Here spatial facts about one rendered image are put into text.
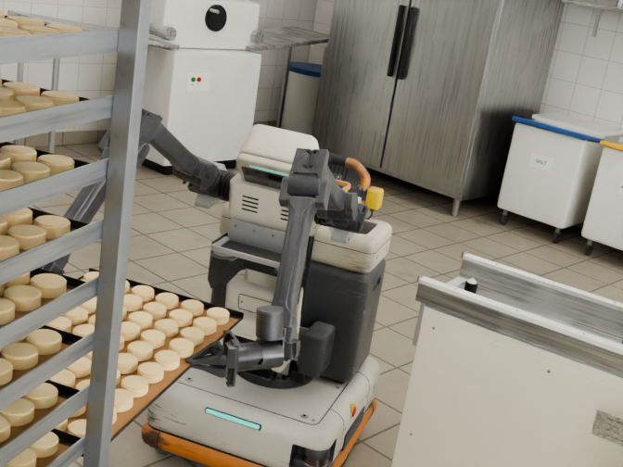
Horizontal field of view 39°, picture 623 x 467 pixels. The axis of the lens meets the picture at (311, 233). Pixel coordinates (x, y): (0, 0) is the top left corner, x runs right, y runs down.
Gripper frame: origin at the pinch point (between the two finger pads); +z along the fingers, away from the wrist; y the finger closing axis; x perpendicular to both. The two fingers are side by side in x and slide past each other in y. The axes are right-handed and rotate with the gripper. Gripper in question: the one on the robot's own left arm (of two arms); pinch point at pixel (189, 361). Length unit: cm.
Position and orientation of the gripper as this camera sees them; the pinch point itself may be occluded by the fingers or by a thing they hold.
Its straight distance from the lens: 181.6
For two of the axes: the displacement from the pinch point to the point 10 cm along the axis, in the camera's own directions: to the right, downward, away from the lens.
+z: -9.0, 0.3, -4.4
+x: -4.2, -3.6, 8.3
